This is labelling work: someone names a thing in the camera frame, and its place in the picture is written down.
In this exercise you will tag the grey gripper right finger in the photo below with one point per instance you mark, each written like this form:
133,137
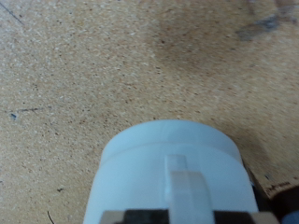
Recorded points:
243,218

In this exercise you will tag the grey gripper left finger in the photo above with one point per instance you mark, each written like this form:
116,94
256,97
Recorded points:
140,217

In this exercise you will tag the white ceramic mug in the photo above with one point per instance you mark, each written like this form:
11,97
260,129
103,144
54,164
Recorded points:
137,174

